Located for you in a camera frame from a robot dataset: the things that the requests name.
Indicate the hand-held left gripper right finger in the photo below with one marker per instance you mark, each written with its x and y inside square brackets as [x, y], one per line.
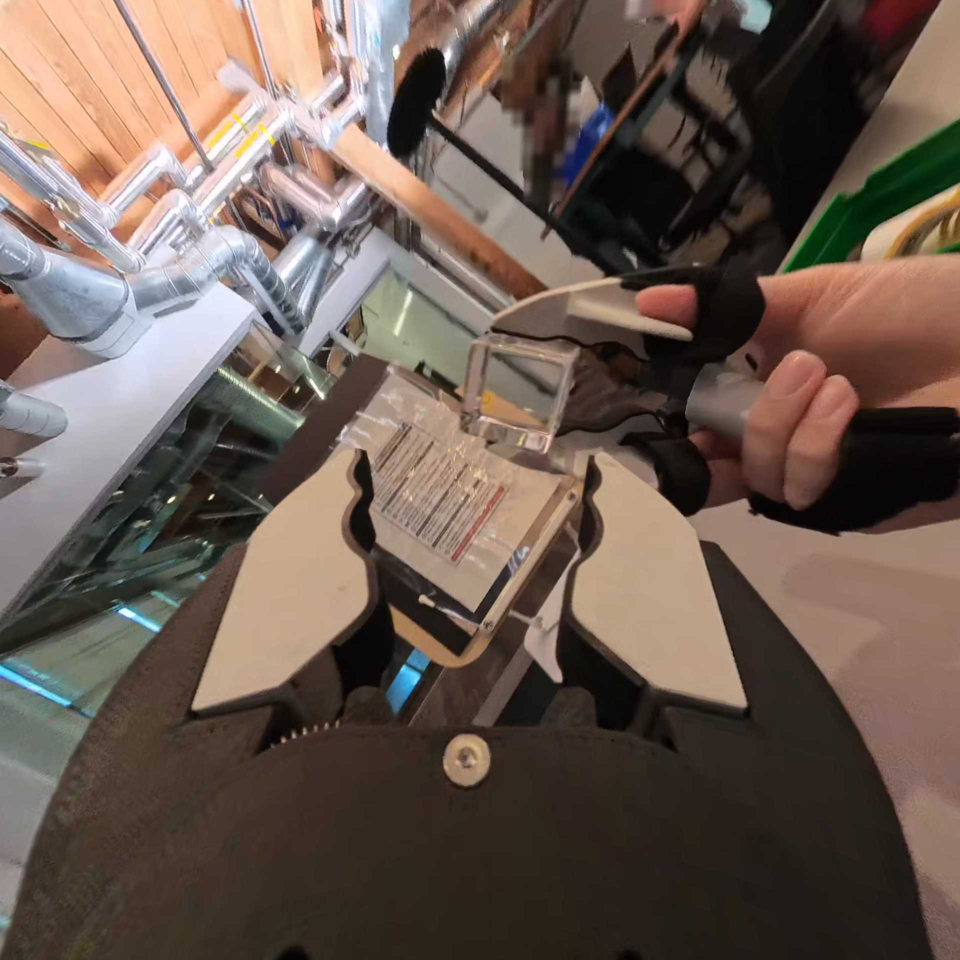
[649, 600]

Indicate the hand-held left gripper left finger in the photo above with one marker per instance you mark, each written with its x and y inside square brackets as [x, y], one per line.
[292, 592]

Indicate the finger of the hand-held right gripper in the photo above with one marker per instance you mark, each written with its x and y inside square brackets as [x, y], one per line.
[615, 427]
[585, 309]

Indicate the clear acrylic block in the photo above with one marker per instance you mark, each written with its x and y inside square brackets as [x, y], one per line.
[517, 397]

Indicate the clear plastic-wrapped phone case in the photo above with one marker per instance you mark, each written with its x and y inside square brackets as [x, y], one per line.
[450, 517]

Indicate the silver round duct elbow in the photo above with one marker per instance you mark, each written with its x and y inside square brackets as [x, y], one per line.
[75, 296]

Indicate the wooden standing desk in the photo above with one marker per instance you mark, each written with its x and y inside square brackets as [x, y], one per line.
[652, 195]

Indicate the white desk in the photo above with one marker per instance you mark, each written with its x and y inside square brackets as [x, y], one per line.
[862, 637]

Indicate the person's right hand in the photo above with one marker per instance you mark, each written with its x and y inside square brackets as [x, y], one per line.
[862, 330]

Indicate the dark brown board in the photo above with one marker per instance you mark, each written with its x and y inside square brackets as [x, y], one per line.
[330, 420]

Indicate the blue plastic bin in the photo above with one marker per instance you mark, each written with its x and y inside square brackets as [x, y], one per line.
[600, 120]

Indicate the black floor lamp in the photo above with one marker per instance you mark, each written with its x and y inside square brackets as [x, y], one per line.
[416, 101]

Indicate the white roll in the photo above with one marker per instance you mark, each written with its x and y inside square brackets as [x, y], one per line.
[877, 241]

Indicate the green plastic bin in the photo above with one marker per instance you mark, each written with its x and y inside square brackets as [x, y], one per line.
[900, 180]

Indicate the silver insulated pipe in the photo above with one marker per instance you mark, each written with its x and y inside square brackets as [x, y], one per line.
[247, 142]

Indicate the wooden post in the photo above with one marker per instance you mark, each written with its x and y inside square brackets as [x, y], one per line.
[435, 202]

